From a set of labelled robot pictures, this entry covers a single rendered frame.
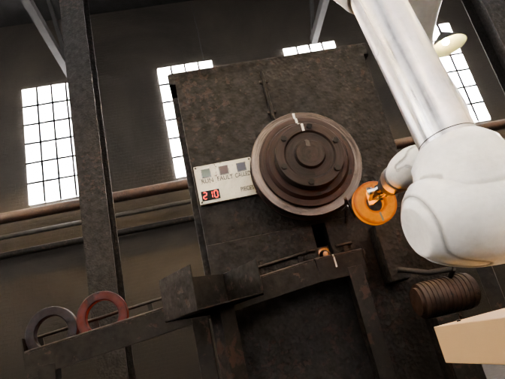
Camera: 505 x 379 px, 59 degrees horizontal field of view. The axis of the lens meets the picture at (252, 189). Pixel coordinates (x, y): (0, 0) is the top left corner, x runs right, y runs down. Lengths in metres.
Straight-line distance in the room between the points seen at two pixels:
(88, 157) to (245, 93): 2.91
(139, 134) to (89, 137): 4.00
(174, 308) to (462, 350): 0.88
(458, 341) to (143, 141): 8.21
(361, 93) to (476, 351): 1.64
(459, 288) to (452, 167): 1.05
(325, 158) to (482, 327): 1.16
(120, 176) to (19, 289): 2.54
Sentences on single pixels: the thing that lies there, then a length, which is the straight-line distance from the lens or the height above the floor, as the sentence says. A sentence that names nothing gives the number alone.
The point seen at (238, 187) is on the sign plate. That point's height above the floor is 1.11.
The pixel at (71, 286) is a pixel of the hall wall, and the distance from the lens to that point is 8.33.
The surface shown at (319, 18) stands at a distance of 9.42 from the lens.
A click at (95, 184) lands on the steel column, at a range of 4.73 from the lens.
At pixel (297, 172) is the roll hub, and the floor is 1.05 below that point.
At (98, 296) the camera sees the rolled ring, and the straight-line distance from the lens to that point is 1.82.
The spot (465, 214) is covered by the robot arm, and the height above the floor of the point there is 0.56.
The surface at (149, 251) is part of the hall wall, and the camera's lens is 8.10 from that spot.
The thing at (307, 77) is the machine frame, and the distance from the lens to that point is 2.28.
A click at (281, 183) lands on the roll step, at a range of 1.81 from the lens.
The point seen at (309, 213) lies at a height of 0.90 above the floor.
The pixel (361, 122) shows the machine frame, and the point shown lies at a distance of 2.21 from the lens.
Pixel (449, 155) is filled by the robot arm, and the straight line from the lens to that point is 0.76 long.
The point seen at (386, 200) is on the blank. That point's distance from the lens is 1.65.
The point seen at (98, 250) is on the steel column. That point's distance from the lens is 4.53.
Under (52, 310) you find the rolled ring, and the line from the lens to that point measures 1.86.
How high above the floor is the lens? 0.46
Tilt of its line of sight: 19 degrees up
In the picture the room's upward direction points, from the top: 13 degrees counter-clockwise
